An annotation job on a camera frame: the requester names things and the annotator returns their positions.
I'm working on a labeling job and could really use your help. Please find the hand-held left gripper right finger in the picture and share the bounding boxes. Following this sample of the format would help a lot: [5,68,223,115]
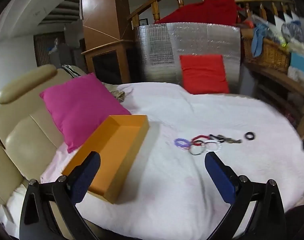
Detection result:
[204,151,287,240]

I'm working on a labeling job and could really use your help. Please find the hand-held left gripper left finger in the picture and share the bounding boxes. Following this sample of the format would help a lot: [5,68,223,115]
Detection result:
[19,151,101,240]

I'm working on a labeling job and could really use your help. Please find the black thin bracelet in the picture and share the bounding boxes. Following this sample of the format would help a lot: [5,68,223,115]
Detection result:
[189,143,205,156]

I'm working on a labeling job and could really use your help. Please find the orange cardboard box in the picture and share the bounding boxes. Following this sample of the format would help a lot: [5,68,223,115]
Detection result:
[62,114,150,204]

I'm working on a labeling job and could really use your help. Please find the red bead bracelet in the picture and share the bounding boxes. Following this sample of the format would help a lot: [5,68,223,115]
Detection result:
[191,134,209,146]

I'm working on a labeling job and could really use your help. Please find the purple bracelet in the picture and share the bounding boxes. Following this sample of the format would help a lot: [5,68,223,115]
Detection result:
[174,138,191,151]

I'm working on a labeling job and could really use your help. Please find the pink pillow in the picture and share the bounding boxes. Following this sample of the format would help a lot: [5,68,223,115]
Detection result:
[39,73,132,153]

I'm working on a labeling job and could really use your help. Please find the beige leather sofa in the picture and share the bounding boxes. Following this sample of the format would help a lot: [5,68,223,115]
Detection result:
[0,64,87,205]

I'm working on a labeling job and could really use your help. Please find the white fluffy blanket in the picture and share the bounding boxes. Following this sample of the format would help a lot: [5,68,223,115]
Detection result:
[0,82,304,240]

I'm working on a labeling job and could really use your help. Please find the camouflage cloth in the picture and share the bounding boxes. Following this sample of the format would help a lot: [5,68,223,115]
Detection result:
[105,84,128,103]

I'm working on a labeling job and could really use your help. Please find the red pillow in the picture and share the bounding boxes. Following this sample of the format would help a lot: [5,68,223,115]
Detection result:
[179,54,230,95]

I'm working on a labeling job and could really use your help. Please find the striped cloth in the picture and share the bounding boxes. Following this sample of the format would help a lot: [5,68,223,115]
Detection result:
[62,65,80,78]

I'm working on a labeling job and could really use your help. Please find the wooden shelf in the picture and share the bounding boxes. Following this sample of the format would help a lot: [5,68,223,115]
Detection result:
[244,60,304,140]

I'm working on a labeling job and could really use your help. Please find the wooden cabinet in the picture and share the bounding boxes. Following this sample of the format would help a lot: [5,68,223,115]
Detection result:
[81,40,132,84]

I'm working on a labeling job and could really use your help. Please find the wicker basket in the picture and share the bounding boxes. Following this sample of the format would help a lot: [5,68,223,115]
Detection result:
[242,36,291,73]

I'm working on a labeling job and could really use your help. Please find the wicker drawer unit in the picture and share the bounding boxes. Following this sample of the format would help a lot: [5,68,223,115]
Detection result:
[33,32,67,67]

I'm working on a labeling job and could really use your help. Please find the silver foil insulation mat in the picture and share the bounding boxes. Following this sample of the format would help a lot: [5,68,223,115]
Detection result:
[134,22,242,93]

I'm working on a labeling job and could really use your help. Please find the light blue box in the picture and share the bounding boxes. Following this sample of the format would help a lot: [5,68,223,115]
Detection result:
[290,52,304,82]

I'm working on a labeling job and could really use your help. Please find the blue cloth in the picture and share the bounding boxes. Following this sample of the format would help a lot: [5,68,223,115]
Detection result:
[251,24,269,58]

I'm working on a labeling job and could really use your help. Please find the red blanket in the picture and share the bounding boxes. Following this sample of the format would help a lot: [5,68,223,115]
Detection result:
[154,0,242,27]

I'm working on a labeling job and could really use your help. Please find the brown wooden pillar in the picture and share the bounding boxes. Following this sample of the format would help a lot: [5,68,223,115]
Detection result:
[81,0,132,43]

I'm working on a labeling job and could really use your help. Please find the wooden stair railing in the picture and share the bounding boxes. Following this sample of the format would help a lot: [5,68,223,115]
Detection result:
[127,0,296,28]

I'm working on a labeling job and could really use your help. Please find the dark bead chain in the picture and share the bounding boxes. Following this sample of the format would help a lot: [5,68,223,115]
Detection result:
[209,134,243,144]

